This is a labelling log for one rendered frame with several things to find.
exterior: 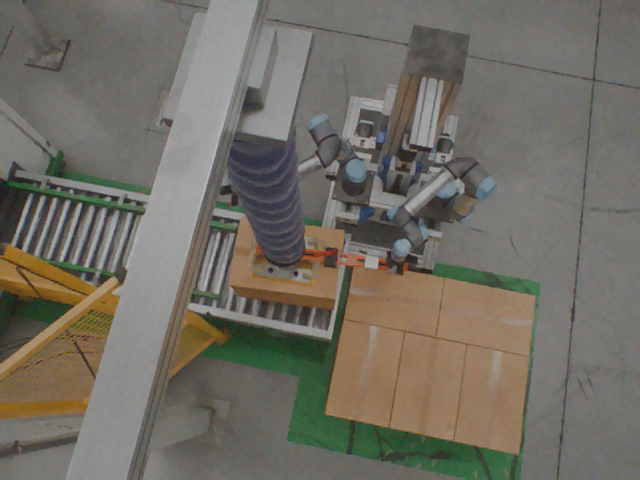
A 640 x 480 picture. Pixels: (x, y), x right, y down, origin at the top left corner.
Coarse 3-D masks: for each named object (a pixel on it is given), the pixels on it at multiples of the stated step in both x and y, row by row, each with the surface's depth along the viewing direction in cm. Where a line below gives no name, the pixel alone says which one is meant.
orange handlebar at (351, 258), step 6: (258, 246) 290; (258, 252) 289; (306, 252) 289; (312, 252) 289; (318, 252) 288; (306, 258) 288; (312, 258) 288; (318, 258) 288; (348, 258) 287; (354, 258) 287; (360, 258) 288; (348, 264) 286; (354, 264) 286; (360, 264) 287
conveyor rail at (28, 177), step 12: (24, 180) 371; (36, 180) 365; (48, 180) 365; (60, 180) 365; (72, 180) 365; (96, 192) 364; (108, 192) 362; (120, 192) 363; (132, 192) 362; (216, 216) 360; (228, 216) 358; (240, 216) 358
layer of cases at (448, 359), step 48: (384, 288) 351; (432, 288) 351; (480, 288) 351; (384, 336) 343; (432, 336) 343; (480, 336) 343; (528, 336) 343; (336, 384) 335; (384, 384) 335; (432, 384) 335; (480, 384) 335; (432, 432) 328; (480, 432) 328
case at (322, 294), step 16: (240, 224) 307; (240, 240) 305; (336, 240) 305; (240, 256) 302; (240, 272) 300; (320, 272) 300; (336, 272) 300; (240, 288) 305; (256, 288) 298; (272, 288) 298; (288, 288) 298; (304, 288) 298; (320, 288) 298; (336, 288) 298; (304, 304) 329; (320, 304) 321
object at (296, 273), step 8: (264, 264) 299; (256, 272) 298; (264, 272) 298; (272, 272) 297; (296, 272) 295; (272, 280) 297; (280, 280) 297; (288, 280) 297; (296, 280) 296; (304, 280) 296; (312, 280) 297
